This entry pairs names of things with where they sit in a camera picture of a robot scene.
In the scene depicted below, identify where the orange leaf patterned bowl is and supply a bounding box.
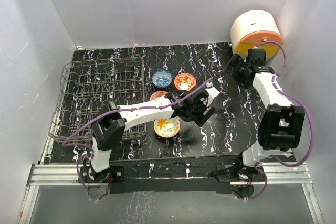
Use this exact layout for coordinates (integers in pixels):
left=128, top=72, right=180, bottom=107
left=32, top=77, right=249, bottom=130
left=174, top=73, right=197, bottom=91

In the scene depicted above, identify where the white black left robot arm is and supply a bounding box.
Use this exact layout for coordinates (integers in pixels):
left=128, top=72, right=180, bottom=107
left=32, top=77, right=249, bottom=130
left=87, top=83, right=219, bottom=182

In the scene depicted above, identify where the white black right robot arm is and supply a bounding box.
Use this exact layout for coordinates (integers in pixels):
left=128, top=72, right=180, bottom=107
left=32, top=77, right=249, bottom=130
left=207, top=47, right=306, bottom=181

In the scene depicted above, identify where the yellow star patterned bowl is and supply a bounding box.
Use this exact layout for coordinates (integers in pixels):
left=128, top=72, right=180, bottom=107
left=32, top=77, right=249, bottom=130
left=153, top=117, right=181, bottom=138

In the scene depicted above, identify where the red geometric patterned bowl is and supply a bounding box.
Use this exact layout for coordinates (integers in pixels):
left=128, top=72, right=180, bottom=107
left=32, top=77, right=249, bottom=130
left=149, top=90, right=168, bottom=101

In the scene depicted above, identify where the white round drawer cabinet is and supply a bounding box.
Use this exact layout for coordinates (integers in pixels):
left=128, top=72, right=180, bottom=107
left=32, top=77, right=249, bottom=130
left=230, top=10, right=283, bottom=60

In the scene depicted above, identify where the blue patterned bowl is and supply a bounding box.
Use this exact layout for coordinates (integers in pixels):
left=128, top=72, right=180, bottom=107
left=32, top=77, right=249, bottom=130
left=151, top=69, right=174, bottom=89

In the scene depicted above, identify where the aluminium frame rail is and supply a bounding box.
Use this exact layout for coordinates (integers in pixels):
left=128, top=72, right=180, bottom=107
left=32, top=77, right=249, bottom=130
left=18, top=158, right=324, bottom=223

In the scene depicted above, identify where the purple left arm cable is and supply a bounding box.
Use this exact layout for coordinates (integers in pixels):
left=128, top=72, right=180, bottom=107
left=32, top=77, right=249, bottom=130
left=62, top=77, right=213, bottom=202

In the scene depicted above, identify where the grey wire dish rack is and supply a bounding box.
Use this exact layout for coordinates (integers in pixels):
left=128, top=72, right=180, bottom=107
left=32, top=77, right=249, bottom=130
left=49, top=57, right=145, bottom=142

